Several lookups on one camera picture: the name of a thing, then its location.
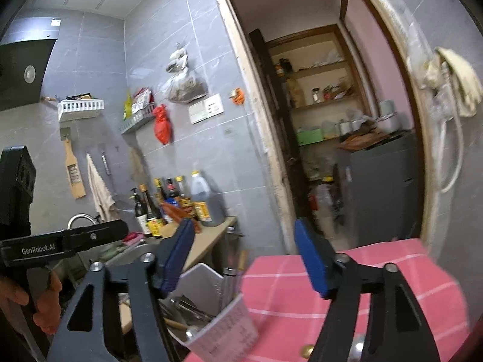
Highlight red hanging bag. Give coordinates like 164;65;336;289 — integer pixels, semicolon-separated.
153;104;173;145

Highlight red-cap sauce bottle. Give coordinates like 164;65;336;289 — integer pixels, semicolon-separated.
166;178;179;200

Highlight white plastic utensil basket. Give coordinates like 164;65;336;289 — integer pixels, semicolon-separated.
163;263;259;361

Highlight large vinegar jug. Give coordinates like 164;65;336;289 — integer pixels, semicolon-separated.
191;170;225;227

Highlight white hose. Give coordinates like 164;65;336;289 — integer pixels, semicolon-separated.
433;64;464;194

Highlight yellow-cap oil bottle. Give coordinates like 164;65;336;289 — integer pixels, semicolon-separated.
175;176;196;218

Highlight yellow-label sauce bottle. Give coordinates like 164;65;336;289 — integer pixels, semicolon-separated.
139;184;165;239

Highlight chrome faucet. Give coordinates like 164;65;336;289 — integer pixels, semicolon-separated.
67;213;98;230

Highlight white wall socket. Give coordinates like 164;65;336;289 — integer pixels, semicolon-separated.
187;94;224;124

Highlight yellow rubber gloves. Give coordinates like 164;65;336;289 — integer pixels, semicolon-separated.
423;47;482;118

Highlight white wall rack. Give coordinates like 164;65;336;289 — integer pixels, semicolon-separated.
57;98;104;122

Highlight green box on shelf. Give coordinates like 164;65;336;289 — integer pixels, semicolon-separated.
296;128;324;146

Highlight wooden cutting board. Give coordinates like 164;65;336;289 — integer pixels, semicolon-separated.
338;130;390;152

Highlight hanging clear plastic bag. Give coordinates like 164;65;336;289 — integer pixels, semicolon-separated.
160;43;207;104

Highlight small gold spoon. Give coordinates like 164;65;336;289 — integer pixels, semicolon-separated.
300;344;314;360

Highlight wooden chopstick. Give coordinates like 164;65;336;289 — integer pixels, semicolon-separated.
164;318;188;332

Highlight large silver spoon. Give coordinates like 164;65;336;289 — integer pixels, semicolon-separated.
347;334;365;362

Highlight grey cabinet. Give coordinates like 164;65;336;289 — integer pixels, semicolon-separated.
336;132;422;248

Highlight white pot on cabinet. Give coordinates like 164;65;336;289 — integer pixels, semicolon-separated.
375;100;401;134

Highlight black range hood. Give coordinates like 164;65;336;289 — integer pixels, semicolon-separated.
0;16;61;111

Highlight person's left hand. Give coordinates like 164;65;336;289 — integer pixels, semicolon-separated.
0;269;63;336

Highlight pink checked tablecloth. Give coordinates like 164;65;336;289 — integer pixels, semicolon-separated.
182;237;472;362

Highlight grey corner shelf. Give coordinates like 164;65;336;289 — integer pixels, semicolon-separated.
120;102;156;134

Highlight dark soy sauce bottle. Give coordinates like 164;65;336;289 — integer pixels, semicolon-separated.
131;188;152;237

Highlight beige hanging towel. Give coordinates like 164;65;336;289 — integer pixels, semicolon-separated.
86;153;119;221

